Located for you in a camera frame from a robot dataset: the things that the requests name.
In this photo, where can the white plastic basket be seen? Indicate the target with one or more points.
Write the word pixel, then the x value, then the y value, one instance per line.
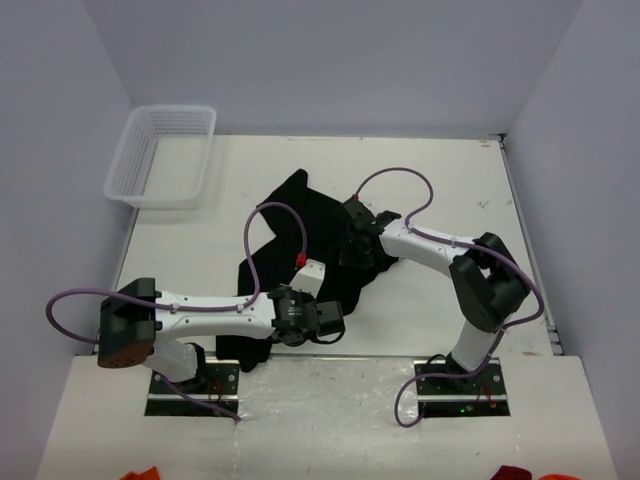
pixel 162 157

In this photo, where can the orange cloth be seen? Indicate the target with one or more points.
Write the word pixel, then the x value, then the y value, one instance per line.
pixel 556 476
pixel 149 474

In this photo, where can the orange cloth bottom left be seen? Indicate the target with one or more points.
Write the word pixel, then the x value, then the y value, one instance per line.
pixel 149 474

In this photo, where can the orange cloth bottom right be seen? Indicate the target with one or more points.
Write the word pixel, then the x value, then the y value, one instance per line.
pixel 556 476

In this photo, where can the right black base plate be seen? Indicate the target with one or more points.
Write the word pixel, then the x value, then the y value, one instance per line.
pixel 483 396

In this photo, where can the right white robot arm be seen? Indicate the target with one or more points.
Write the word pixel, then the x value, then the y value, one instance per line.
pixel 489 285

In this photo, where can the dark red cloth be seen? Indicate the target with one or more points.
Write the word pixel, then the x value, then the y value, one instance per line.
pixel 507 472

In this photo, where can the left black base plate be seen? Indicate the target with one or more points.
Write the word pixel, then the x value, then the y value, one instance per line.
pixel 217 385

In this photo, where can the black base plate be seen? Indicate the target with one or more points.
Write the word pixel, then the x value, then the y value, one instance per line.
pixel 217 385
pixel 483 396

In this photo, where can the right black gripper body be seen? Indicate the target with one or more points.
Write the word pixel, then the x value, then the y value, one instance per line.
pixel 352 254

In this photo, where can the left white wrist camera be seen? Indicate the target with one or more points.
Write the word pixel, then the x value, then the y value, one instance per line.
pixel 309 278

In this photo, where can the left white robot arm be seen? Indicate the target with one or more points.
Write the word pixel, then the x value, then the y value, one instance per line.
pixel 142 325

